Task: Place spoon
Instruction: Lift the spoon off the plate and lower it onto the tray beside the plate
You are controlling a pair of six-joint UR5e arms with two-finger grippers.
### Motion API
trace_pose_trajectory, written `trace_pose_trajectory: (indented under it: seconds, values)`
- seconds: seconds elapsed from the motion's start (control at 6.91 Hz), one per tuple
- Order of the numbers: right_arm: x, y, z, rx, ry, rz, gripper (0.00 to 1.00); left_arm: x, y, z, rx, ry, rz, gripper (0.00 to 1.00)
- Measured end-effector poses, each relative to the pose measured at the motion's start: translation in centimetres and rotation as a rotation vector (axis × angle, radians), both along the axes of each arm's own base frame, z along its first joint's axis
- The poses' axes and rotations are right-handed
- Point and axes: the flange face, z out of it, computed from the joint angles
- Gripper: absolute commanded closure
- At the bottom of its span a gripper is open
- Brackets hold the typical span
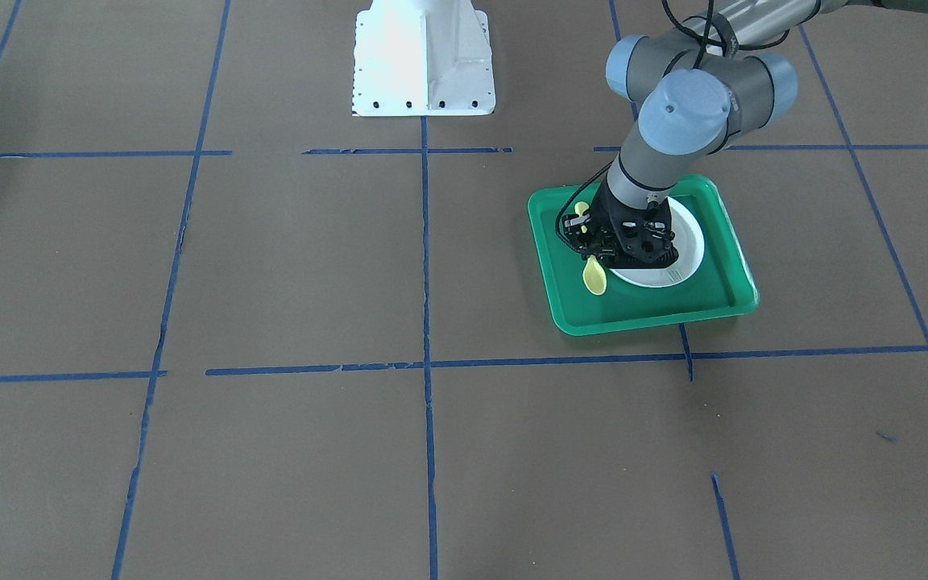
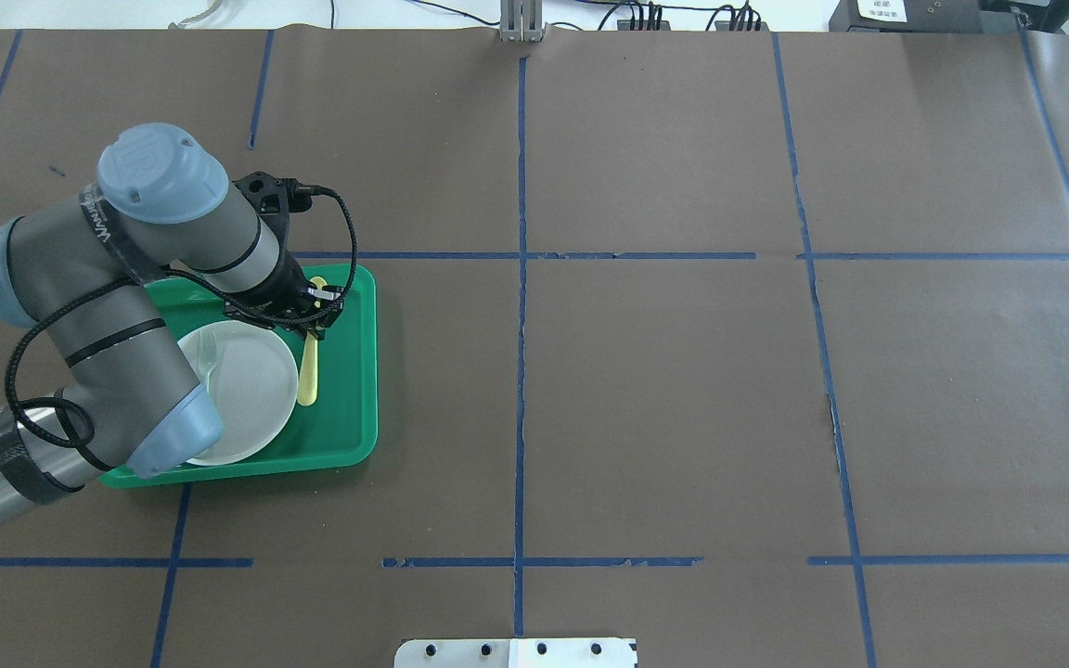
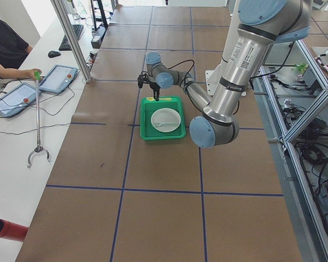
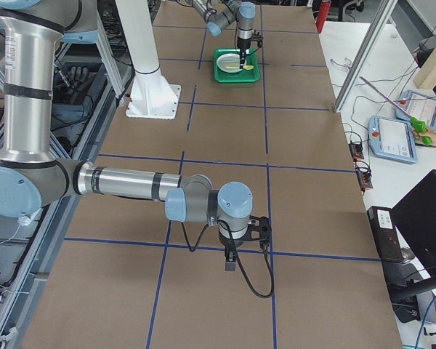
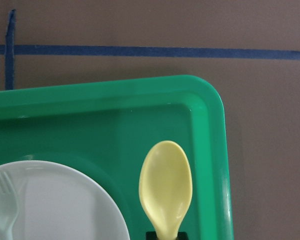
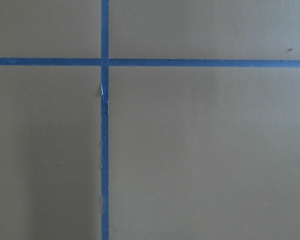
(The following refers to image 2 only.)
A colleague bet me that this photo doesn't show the yellow plastic spoon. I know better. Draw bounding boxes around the yellow plastic spoon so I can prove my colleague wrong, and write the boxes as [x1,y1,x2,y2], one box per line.
[297,276,329,406]

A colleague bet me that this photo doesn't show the white round plate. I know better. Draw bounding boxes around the white round plate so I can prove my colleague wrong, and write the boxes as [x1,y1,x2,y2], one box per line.
[177,320,300,467]

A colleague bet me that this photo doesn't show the green plastic tray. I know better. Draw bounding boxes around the green plastic tray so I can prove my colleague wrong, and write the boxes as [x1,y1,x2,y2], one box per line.
[100,267,379,490]

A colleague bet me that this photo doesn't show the translucent plastic fork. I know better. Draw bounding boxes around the translucent plastic fork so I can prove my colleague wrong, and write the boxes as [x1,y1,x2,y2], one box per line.
[196,328,219,393]

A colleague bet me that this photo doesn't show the black computer box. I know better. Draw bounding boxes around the black computer box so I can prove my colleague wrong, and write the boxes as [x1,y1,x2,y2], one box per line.
[828,1,1018,34]

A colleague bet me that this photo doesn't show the aluminium frame post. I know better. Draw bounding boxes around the aluminium frame post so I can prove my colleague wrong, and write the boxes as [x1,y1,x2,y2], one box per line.
[497,0,547,43]

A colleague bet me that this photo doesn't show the white pedestal column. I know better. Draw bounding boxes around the white pedestal column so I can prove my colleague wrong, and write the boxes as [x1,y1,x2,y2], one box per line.
[393,636,639,667]

